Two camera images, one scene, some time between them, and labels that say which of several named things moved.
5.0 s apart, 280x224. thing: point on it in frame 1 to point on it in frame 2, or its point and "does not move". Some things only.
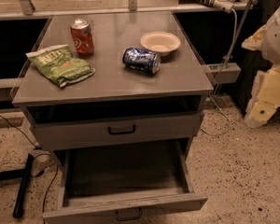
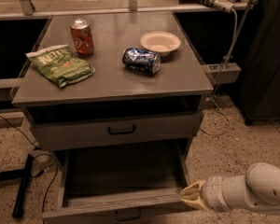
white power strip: (221, 2) does not move
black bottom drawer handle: (130, 218) does not move
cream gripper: (277, 37) to (212, 192)
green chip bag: (60, 65) does not move
